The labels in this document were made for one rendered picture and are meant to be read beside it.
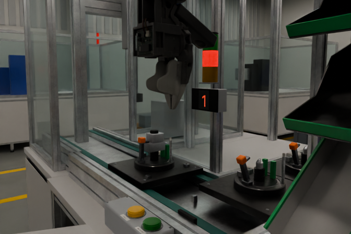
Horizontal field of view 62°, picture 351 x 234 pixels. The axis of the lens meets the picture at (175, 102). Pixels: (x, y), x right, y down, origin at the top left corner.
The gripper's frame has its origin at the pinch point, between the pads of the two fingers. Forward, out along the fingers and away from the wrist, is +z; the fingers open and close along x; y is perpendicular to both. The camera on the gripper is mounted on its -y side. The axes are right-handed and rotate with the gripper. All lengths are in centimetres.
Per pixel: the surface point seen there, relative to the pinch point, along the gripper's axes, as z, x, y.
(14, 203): 123, -276, -7
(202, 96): 1.7, -24.3, -29.2
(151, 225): 26.0, -5.0, 2.4
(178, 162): 26, -37, -29
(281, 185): 24.1, 1.2, -34.5
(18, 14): -156, -798, -102
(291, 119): 2.3, 17.0, -12.0
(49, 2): -35, -86, 0
